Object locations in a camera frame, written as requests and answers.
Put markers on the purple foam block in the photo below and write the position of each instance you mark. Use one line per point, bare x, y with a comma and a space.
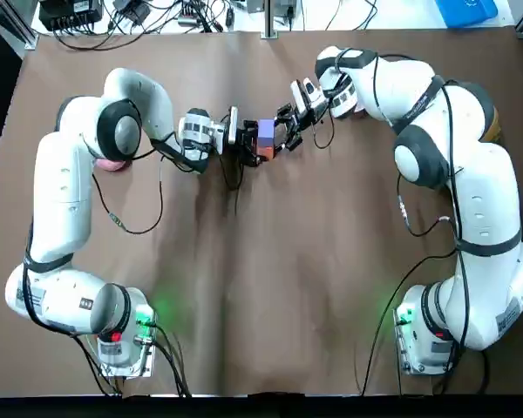
266, 128

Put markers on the large black electronics box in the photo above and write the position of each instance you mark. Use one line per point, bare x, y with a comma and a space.
69, 13

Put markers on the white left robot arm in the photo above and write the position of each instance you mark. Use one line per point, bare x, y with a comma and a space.
61, 196

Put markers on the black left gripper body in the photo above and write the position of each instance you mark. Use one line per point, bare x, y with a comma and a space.
243, 138

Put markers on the aluminium profile post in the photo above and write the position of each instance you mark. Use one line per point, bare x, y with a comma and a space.
270, 19

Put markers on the black adapter cluster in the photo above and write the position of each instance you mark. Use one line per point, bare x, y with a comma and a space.
133, 11

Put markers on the orange foam block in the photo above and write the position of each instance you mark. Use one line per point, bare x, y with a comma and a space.
266, 149

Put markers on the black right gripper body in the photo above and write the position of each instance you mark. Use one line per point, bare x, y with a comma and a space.
304, 119

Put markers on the small usb hub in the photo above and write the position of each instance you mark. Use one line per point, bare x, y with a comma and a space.
188, 19

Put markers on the blue plastic tray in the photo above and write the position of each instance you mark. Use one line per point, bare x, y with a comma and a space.
464, 12

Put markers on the pink plush toy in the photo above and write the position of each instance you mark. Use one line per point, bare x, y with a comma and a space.
111, 165

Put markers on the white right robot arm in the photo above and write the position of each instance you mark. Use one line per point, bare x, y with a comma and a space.
484, 196

